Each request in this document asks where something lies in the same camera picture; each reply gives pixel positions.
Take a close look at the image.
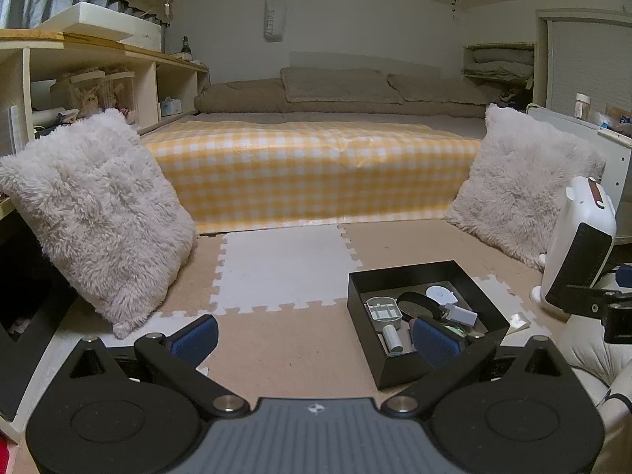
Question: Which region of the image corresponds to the clear container with plush rabbit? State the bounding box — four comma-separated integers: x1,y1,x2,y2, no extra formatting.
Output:
69,71,107,117

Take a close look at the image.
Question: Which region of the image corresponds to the clear plastic wrapper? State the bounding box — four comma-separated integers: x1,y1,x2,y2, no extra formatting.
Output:
504,312,531,337

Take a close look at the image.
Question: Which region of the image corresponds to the red plastic bin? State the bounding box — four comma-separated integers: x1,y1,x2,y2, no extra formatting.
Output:
0,442,21,474

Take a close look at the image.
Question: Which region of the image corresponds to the wooden shelf unit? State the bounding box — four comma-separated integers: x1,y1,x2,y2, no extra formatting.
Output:
0,30,211,218

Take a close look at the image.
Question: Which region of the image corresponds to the black cardboard box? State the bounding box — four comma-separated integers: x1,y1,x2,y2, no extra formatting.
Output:
347,260,511,390

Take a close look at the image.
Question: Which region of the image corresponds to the white padded cushion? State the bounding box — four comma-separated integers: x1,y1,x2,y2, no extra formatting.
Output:
563,313,632,474

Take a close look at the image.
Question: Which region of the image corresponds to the fluffy white pillow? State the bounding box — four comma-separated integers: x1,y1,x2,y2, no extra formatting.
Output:
446,103,606,270
0,107,197,339

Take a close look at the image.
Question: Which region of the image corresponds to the dark clothes pile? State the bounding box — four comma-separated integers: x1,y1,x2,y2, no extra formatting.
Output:
496,89,531,109

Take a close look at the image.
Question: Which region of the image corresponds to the black storage cabinet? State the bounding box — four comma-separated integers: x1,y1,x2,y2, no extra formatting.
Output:
0,210,80,420

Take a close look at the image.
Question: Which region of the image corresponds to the yellow checkered bed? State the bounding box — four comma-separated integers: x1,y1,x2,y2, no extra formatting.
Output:
141,121,482,233

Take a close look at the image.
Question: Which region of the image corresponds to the clear plastic container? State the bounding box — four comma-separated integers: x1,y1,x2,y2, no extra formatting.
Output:
105,71,136,114

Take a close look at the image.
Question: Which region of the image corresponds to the black round compact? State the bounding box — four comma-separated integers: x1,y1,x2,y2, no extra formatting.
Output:
397,291,440,322

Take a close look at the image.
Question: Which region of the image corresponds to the white fan heater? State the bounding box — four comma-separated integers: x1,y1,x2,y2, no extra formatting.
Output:
530,175,618,314

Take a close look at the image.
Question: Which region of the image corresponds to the white flat box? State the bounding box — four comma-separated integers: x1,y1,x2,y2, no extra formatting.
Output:
37,1,164,53

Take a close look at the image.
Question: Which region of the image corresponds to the white charger adapter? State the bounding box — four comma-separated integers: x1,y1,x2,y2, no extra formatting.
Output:
439,303,479,327

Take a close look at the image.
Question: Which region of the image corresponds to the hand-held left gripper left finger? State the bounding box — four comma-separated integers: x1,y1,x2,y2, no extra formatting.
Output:
69,316,250,414

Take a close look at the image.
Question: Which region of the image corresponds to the white hanging bag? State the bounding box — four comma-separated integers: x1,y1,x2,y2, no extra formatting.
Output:
263,0,287,43

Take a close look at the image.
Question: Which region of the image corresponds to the white door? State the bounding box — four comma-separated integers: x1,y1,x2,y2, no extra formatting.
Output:
536,10,632,124

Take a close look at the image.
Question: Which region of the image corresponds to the white tape measure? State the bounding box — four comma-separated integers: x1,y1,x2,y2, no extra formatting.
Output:
425,285,457,307

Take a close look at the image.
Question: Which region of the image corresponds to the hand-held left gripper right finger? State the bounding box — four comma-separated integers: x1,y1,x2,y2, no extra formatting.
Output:
381,317,564,418

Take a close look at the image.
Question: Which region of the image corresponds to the beige duvet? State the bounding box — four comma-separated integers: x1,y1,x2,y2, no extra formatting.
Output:
194,79,487,118

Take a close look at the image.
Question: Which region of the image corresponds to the small white cylinder tube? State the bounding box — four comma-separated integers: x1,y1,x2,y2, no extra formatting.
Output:
382,324,403,355

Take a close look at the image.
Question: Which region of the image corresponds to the folded beige bedding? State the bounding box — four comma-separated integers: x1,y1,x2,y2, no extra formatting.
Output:
464,44,536,90

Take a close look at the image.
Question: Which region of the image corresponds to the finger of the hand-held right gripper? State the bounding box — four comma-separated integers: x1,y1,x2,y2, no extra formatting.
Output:
602,303,632,344
565,284,632,318

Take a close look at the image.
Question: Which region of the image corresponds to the beige foam mat tile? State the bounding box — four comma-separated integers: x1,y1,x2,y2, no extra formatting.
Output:
340,218,549,391

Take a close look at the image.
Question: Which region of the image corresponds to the beige bed pillow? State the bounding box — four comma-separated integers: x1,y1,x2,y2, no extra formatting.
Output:
387,74,489,105
280,66,403,104

